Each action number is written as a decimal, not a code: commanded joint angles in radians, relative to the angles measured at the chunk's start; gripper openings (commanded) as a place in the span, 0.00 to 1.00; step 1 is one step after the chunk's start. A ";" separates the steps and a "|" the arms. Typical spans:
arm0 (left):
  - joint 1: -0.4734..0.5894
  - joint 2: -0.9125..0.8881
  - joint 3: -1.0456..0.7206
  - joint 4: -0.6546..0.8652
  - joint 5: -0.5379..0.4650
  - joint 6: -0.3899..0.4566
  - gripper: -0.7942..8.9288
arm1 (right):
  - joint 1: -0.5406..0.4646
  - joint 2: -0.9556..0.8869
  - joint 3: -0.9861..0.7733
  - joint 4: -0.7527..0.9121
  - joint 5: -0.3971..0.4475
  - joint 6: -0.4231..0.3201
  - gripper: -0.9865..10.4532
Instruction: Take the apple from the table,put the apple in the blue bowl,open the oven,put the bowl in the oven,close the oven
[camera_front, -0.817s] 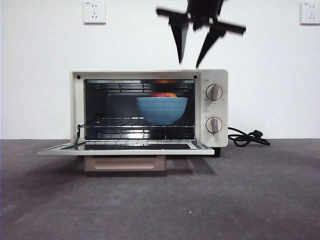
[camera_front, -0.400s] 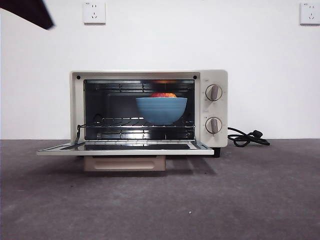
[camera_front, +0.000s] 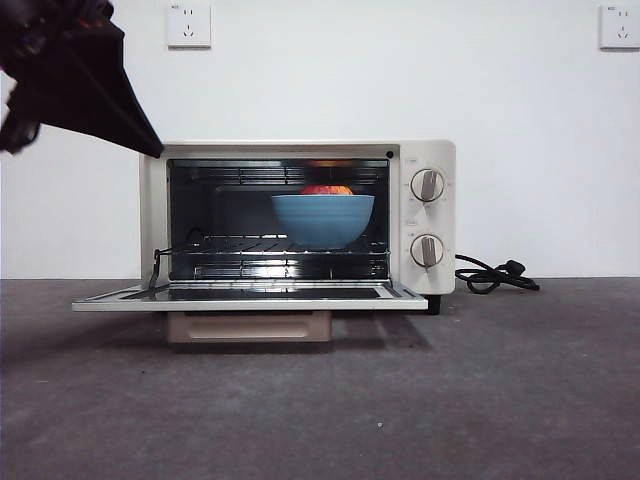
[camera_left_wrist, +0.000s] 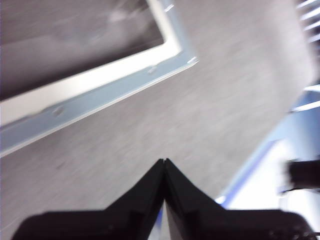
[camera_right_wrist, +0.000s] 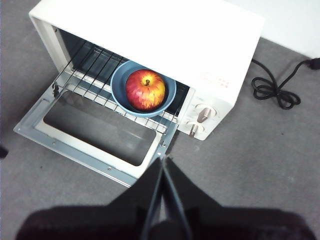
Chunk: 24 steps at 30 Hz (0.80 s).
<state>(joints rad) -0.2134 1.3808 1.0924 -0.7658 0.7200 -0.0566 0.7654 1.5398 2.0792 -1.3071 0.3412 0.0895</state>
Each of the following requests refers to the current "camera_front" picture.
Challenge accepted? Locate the metal wire oven rack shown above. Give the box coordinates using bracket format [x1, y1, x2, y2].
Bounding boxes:
[169, 234, 391, 259]

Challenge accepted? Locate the white wall socket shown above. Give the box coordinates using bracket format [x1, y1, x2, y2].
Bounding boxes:
[167, 2, 212, 50]
[599, 3, 640, 51]

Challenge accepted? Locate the round oven knob, temperature dial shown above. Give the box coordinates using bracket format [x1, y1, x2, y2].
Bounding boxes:
[409, 168, 447, 204]

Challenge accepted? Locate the glass oven door with handle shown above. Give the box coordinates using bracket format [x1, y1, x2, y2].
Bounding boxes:
[72, 279, 430, 345]

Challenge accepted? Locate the blue ribbed bowl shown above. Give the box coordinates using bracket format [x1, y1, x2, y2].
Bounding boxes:
[271, 194, 376, 250]

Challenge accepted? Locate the round oven knob, timer dial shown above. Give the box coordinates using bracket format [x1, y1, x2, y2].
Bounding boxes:
[409, 232, 446, 267]

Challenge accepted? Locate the red apple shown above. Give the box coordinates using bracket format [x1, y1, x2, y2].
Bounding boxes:
[299, 184, 355, 197]

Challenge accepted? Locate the cream Toshiba toaster oven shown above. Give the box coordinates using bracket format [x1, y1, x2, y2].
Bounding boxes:
[139, 139, 457, 316]

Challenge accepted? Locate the black oven power cable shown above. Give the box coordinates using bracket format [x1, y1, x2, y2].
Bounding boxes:
[453, 253, 541, 295]

